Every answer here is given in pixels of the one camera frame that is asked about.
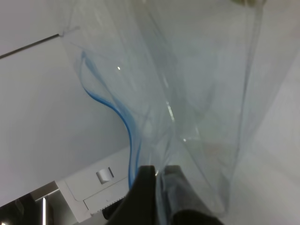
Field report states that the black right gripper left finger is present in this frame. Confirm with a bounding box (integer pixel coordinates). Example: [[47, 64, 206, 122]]
[[107, 165, 156, 225]]

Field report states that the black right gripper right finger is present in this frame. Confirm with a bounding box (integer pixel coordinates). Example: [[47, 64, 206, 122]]
[[161, 165, 222, 225]]

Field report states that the clear zip bag blue seal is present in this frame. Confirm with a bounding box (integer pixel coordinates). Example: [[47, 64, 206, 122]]
[[57, 0, 264, 214]]

